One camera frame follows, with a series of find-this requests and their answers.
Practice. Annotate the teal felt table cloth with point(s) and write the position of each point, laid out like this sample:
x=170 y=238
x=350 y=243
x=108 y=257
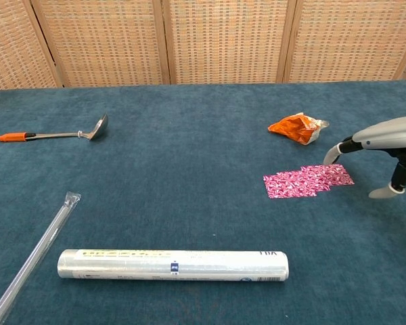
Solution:
x=189 y=169

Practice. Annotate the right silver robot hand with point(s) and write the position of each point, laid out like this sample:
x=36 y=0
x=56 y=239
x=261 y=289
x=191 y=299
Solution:
x=385 y=135

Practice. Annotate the long clear wrapped tube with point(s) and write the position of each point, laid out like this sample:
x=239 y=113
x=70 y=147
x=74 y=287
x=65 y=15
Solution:
x=54 y=224

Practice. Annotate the white cling film roll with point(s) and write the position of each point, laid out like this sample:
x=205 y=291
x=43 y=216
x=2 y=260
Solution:
x=155 y=265

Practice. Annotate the crumpled orange snack wrapper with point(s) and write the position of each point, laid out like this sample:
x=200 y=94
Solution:
x=294 y=130

